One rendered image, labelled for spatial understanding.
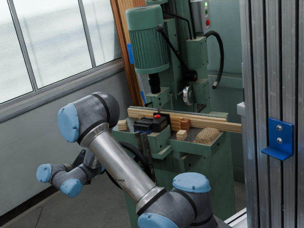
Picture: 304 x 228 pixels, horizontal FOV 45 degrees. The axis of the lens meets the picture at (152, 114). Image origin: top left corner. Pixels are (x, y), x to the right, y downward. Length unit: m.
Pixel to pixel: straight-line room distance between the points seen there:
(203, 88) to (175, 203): 0.95
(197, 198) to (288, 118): 0.38
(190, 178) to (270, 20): 0.55
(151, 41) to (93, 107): 0.66
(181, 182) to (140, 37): 0.82
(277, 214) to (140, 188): 0.41
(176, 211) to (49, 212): 2.09
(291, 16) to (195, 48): 1.07
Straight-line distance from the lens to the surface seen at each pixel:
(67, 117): 1.15
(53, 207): 3.14
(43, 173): 1.54
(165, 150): 1.74
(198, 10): 1.97
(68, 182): 1.48
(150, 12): 1.73
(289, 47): 0.90
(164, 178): 1.92
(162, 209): 1.08
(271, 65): 0.95
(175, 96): 1.96
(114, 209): 2.91
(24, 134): 2.98
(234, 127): 1.76
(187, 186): 1.14
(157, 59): 1.77
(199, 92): 1.95
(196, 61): 1.92
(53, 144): 3.14
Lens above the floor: 1.70
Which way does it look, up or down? 22 degrees down
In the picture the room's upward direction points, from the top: 9 degrees counter-clockwise
